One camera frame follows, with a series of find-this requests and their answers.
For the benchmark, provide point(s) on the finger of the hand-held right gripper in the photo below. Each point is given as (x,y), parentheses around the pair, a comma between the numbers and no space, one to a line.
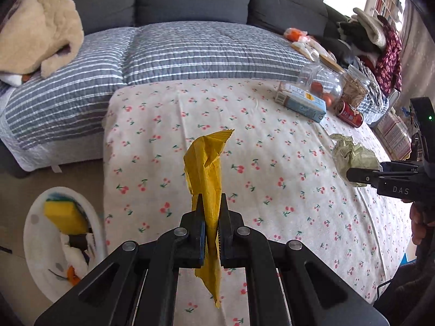
(397,167)
(363,176)

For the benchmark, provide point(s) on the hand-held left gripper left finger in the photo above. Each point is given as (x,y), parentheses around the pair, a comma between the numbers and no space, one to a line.
(195,231)

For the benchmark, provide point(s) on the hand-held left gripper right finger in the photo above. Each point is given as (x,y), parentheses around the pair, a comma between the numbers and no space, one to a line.
(229,231)

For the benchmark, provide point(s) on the pale paper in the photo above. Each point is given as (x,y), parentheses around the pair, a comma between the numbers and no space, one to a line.
(353,156)

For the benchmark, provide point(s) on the yellow wrapper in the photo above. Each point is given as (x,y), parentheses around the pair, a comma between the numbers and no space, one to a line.
(209,163)

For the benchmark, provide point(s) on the yellow sponge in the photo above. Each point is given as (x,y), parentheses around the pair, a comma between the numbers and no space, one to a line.
(64,215)

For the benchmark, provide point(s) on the white plastic basin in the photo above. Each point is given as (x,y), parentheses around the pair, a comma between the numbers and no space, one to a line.
(37,244)

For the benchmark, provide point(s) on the person's right forearm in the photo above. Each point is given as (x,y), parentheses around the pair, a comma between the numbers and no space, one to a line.
(407,295)

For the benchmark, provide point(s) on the person's right hand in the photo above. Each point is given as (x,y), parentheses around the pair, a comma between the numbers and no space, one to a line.
(416,224)

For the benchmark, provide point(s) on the stack of pale boxes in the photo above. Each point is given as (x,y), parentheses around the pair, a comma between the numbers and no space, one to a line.
(394,135)

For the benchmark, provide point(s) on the red drink can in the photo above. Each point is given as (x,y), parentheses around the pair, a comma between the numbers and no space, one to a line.
(350,115)

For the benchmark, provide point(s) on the blue white checked cloth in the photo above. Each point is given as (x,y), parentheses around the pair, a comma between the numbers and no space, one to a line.
(377,98)

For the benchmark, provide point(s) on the clear jar with toothpicks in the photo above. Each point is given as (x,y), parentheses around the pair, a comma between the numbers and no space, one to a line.
(355,90)

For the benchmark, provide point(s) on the pale blue carton box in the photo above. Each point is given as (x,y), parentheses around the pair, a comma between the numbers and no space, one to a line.
(302,103)

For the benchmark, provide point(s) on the cherry print tablecloth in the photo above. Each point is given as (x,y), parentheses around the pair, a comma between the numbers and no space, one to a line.
(272,142)

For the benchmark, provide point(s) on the clear jar with tomatoes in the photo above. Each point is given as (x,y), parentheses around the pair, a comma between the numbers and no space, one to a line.
(316,78)

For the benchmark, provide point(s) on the small orange scrap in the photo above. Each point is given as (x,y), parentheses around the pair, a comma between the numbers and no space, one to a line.
(73,275)

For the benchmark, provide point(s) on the cream and black clothes pile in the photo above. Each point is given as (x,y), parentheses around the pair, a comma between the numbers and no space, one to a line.
(367,30)

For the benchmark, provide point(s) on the white printed packets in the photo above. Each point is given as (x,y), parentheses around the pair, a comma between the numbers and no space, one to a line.
(307,47)

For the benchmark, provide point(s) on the orange white snack packet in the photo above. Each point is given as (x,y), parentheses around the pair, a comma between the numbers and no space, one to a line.
(295,34)

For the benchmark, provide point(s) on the grey striped quilt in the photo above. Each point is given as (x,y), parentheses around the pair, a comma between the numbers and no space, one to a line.
(170,51)

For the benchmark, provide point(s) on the beige plush blanket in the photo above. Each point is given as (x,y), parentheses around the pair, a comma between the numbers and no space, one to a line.
(40,30)

